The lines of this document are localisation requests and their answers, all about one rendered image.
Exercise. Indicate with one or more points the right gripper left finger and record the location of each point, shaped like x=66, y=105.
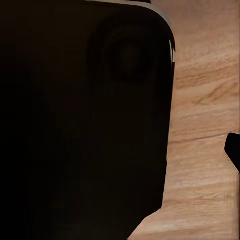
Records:
x=12, y=148

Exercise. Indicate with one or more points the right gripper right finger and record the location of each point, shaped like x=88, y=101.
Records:
x=232, y=148

